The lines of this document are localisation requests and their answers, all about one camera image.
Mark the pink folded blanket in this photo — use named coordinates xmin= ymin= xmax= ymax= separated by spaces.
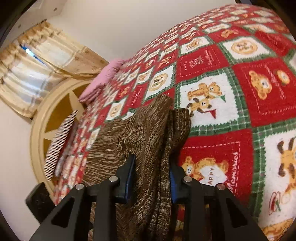
xmin=79 ymin=59 xmax=125 ymax=104

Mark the striped pillow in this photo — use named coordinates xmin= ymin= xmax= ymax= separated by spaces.
xmin=43 ymin=110 xmax=78 ymax=181

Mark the red patchwork bear bedspread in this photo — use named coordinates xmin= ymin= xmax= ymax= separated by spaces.
xmin=54 ymin=4 xmax=295 ymax=240

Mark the brown knitted sweater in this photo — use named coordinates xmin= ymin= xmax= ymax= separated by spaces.
xmin=82 ymin=94 xmax=191 ymax=240

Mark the cream round headboard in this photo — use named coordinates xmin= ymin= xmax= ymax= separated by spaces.
xmin=30 ymin=78 xmax=91 ymax=195

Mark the beige patterned curtain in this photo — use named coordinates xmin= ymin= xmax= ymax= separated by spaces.
xmin=1 ymin=21 xmax=108 ymax=118

